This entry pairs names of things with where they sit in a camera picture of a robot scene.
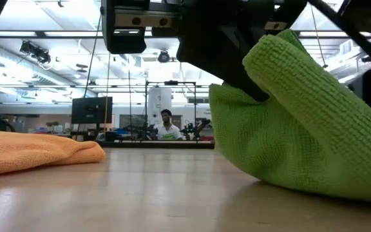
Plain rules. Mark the black monitor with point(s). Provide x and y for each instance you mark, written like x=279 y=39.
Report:
x=90 y=110

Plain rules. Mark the blue storage bin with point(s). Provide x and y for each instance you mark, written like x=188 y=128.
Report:
x=120 y=131

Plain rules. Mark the green microfiber towel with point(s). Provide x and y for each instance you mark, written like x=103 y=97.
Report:
x=285 y=135

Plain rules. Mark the orange microfiber towel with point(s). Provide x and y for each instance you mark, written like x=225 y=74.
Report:
x=27 y=151

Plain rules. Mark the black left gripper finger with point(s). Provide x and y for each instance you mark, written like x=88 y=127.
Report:
x=217 y=58

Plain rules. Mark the black ceiling-mounted device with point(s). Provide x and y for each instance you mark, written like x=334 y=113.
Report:
x=34 y=51
x=164 y=56

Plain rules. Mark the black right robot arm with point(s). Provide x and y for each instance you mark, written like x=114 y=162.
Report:
x=366 y=13

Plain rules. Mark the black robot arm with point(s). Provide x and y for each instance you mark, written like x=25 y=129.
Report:
x=143 y=130
x=195 y=127

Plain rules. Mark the person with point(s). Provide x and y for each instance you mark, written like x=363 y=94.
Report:
x=167 y=129

